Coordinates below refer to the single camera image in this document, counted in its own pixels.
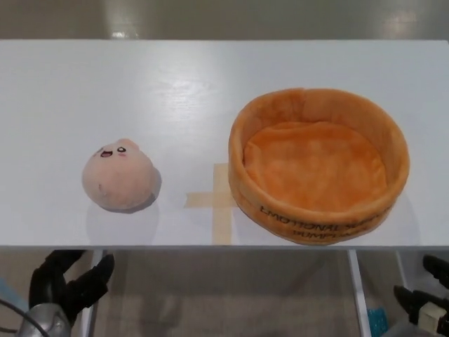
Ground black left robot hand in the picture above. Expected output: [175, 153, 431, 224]
[29, 249, 116, 327]

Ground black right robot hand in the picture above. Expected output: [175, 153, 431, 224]
[393, 254, 449, 337]

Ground pink round plush toy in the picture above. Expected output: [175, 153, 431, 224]
[81, 138, 163, 213]

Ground orange plush round plate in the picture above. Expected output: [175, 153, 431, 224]
[228, 82, 410, 246]

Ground white table leg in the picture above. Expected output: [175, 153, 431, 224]
[347, 249, 373, 337]
[81, 249, 108, 337]
[395, 249, 410, 291]

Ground teal patterned object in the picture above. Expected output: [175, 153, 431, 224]
[368, 305, 387, 335]

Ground beige masking tape strip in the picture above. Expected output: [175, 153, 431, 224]
[185, 191, 238, 209]
[211, 163, 235, 245]

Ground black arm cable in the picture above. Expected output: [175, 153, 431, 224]
[0, 298, 46, 337]

